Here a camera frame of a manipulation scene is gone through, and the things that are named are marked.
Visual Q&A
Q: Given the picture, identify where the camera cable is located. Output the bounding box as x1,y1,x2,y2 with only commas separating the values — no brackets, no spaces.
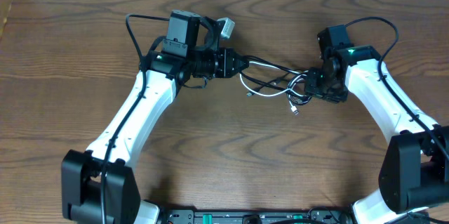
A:
345,16,449,164
100,13,171,224

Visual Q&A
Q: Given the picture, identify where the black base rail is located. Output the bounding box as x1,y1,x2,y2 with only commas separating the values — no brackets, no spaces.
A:
156,207,355,224

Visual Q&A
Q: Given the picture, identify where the left camera cable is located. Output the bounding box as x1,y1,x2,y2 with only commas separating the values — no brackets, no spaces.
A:
100,13,171,224

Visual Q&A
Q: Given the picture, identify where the right camera cable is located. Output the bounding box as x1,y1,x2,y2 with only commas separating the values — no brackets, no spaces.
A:
345,16,449,164

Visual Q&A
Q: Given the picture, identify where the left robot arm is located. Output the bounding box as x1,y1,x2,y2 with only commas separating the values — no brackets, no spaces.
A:
61,10,249,223

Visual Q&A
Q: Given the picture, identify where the white USB cable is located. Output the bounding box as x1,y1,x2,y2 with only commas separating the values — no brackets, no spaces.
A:
239,60,311,117

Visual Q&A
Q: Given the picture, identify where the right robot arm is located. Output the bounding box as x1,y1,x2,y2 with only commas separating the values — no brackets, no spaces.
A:
304,25,448,223

